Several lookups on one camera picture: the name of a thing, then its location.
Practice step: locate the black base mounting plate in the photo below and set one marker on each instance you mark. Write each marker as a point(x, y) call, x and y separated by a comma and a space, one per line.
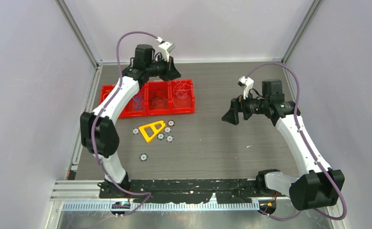
point(196, 191)

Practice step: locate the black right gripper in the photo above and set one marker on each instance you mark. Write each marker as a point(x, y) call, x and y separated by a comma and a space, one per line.
point(238, 105)

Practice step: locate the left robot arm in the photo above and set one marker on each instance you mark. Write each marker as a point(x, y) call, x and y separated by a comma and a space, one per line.
point(98, 132)

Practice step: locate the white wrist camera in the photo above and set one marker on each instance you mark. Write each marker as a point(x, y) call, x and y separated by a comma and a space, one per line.
point(165, 48)
point(247, 84)

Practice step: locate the blue 10 poker chip right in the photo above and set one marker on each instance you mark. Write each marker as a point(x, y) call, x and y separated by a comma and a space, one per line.
point(169, 138)

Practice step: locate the yellow plastic triangle frame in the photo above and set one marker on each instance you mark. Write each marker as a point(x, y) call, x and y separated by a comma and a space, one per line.
point(151, 130)

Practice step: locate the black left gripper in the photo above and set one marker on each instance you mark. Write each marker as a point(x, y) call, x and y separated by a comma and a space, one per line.
point(171, 72)

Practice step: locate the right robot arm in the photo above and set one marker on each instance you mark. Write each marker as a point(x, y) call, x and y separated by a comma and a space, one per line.
point(318, 185)

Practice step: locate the green 50 poker chip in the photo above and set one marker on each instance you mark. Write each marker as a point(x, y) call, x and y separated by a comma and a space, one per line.
point(160, 136)

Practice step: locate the black 100 poker chip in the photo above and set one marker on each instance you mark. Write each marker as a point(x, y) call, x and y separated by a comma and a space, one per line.
point(171, 123)

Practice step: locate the red plastic bin far left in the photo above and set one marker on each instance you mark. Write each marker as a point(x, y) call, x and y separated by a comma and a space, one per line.
point(105, 91)

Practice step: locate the red plastic bin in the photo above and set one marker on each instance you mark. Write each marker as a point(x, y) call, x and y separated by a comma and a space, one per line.
point(182, 99)
point(158, 98)
point(105, 91)
point(136, 107)

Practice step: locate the aluminium frame rail left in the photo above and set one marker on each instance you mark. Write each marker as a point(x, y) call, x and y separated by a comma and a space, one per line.
point(55, 208)

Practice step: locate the blue 10 poker chip upper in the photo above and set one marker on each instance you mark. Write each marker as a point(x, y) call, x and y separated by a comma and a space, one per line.
point(167, 130)

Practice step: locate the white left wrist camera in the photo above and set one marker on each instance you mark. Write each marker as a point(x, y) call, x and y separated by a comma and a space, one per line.
point(165, 48)

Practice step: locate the red plastic bin far right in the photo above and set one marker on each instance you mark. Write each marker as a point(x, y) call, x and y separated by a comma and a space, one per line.
point(182, 99)

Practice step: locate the white slotted cable duct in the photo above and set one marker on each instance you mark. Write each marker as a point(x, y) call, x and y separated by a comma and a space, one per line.
point(128, 206)

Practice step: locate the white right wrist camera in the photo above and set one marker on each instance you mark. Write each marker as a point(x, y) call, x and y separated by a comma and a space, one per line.
point(247, 84)

